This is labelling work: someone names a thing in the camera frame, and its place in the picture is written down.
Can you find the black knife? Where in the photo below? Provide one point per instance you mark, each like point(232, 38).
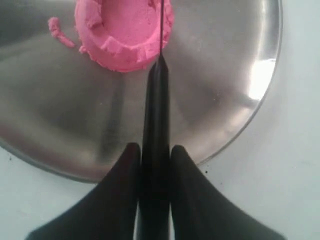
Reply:
point(154, 205)

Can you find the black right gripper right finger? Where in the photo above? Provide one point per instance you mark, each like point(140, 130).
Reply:
point(201, 212)

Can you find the pink dough strip crumb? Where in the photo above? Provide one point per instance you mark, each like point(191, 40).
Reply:
point(57, 33)

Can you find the pink clay lump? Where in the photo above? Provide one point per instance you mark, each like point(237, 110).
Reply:
point(123, 35)

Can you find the round stainless steel plate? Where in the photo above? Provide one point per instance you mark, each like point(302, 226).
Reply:
point(63, 113)

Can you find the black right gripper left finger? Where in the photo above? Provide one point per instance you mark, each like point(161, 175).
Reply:
point(107, 212)

